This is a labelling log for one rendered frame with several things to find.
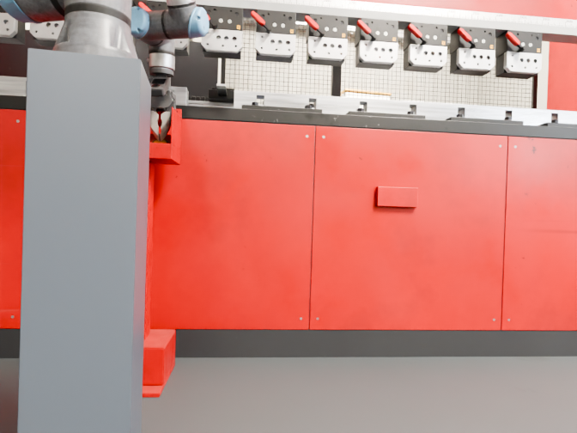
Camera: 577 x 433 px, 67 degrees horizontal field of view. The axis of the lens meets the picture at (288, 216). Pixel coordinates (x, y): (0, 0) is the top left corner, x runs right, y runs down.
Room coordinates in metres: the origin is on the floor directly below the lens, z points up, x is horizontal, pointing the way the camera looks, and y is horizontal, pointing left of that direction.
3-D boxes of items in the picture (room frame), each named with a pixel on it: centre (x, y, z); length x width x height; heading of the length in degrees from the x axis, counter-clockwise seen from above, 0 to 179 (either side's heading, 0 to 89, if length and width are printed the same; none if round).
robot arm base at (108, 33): (0.83, 0.37, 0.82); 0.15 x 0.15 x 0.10
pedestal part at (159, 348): (1.31, 0.45, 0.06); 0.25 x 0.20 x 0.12; 5
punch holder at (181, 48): (1.65, 0.47, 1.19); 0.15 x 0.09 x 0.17; 96
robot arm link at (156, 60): (1.33, 0.40, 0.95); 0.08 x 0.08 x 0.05
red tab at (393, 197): (1.58, -0.39, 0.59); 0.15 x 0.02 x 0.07; 96
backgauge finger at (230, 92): (1.82, 0.29, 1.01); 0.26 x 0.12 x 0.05; 6
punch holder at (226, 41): (1.67, 0.27, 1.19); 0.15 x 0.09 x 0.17; 96
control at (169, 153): (1.34, 0.45, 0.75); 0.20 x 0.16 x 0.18; 95
